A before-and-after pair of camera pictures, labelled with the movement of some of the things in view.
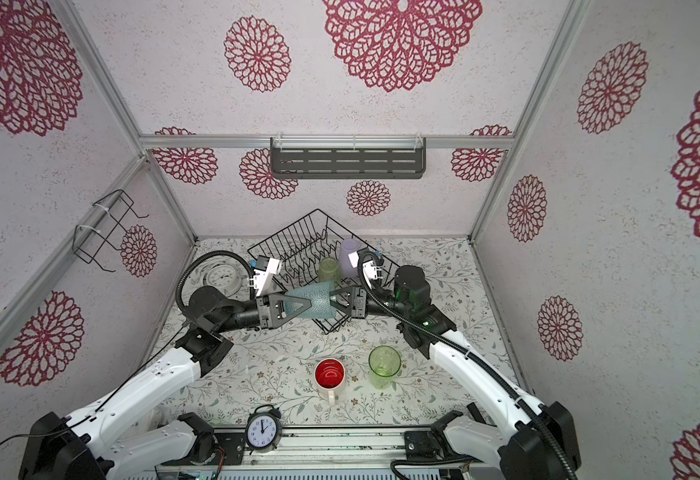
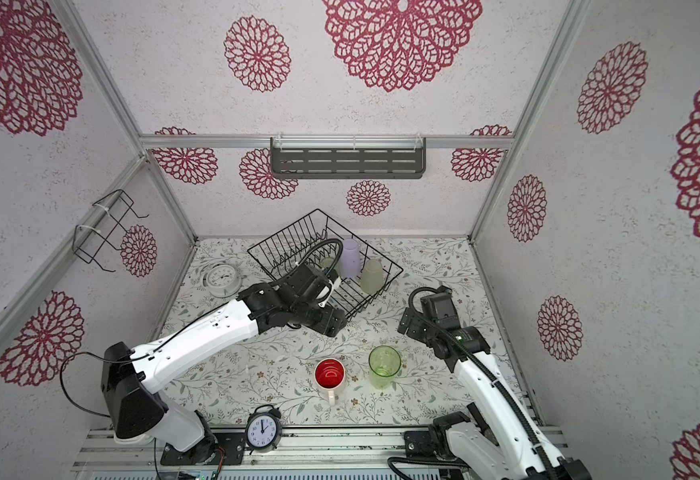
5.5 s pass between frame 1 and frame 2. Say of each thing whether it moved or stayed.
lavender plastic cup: stayed
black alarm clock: stayed
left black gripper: moved
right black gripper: moved
